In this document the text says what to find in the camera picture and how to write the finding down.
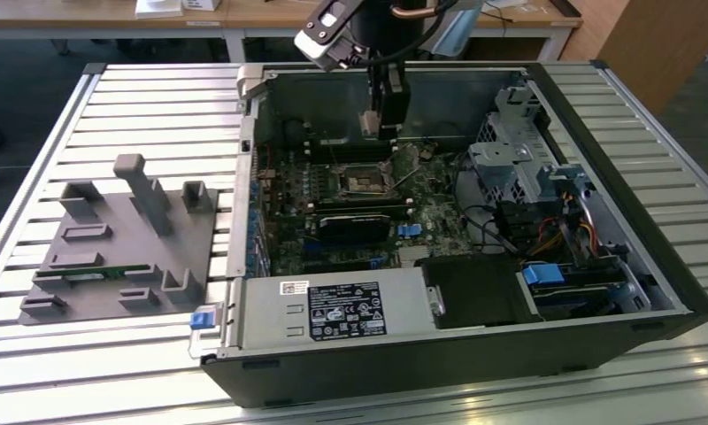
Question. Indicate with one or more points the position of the wooden desk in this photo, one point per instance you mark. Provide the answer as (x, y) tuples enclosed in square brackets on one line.
[(64, 13)]

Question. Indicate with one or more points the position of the black graphics card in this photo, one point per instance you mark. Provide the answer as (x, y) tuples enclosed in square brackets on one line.
[(354, 228)]

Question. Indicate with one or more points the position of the black plastic shroud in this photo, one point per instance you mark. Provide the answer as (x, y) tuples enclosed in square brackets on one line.
[(478, 288)]

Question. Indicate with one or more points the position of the black open PC case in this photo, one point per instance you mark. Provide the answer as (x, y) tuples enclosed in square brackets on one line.
[(390, 376)]

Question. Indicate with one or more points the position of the blue card retention latch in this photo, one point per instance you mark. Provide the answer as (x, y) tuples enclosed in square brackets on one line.
[(409, 230)]

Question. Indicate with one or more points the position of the round coin battery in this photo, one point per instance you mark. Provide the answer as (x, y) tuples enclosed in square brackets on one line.
[(426, 152)]

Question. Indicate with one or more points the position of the silver finned heatsink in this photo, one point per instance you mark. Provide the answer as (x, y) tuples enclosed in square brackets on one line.
[(414, 254)]

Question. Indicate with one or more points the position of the CPU socket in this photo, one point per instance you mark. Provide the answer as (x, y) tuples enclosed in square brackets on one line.
[(363, 181)]

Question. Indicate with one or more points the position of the green motherboard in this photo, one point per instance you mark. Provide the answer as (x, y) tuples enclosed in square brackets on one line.
[(443, 221)]

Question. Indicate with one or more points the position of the grey parts rack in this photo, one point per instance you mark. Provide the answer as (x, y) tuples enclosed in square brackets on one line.
[(130, 248)]

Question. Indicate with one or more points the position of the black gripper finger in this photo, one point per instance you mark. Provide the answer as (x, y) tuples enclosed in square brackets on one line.
[(397, 106), (377, 84)]

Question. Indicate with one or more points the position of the wooden cabinet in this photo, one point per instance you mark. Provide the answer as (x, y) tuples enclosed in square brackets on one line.
[(655, 44)]

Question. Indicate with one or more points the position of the metal drive cage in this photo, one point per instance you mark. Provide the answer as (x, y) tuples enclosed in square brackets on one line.
[(495, 155)]

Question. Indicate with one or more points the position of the silver green CPU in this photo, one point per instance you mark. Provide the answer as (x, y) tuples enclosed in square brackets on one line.
[(370, 123)]

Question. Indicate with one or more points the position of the blue power supply latch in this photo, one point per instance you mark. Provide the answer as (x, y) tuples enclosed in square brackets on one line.
[(203, 319)]

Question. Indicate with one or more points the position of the black RAM slot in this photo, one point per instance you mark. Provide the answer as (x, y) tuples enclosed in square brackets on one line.
[(354, 150), (354, 159), (354, 146), (361, 210), (361, 206), (354, 155), (361, 202), (361, 214)]

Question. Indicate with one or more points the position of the blue disk carrier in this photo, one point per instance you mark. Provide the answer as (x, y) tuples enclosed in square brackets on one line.
[(543, 275)]

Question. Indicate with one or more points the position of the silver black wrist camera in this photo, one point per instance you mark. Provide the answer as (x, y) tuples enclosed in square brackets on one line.
[(324, 26)]

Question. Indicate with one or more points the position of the white box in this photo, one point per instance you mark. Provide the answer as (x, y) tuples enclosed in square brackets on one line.
[(159, 8), (202, 4)]

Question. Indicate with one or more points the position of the silver power supply unit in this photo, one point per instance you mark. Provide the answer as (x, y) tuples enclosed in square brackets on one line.
[(271, 319)]

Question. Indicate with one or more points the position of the green RAM stick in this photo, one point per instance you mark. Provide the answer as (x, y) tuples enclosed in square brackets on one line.
[(118, 271)]

